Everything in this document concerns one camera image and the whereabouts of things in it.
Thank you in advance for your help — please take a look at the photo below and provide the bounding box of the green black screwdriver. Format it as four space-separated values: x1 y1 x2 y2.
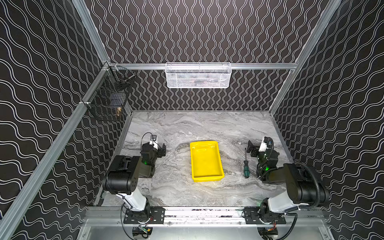
244 148 250 179

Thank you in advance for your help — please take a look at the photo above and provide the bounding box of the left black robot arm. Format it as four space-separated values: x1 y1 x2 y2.
102 133 166 225

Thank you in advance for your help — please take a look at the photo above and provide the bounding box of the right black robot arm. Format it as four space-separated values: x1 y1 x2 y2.
246 137 330 224

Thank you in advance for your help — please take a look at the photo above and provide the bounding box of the yellow plastic bin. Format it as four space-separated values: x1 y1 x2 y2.
190 141 225 183

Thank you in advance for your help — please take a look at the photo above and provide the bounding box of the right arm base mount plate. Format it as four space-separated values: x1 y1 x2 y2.
242 207 287 225

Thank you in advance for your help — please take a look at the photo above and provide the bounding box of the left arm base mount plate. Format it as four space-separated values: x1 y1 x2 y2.
123 207 166 225

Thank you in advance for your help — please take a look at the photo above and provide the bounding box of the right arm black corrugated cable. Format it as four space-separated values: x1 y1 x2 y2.
275 162 330 240

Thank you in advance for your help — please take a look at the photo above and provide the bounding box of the black wire wall basket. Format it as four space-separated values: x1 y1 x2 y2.
86 67 137 122

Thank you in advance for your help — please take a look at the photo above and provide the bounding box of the clear mesh wall basket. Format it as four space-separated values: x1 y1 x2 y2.
165 62 232 89

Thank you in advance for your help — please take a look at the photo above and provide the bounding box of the aluminium front rail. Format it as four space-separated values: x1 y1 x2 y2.
83 205 328 228

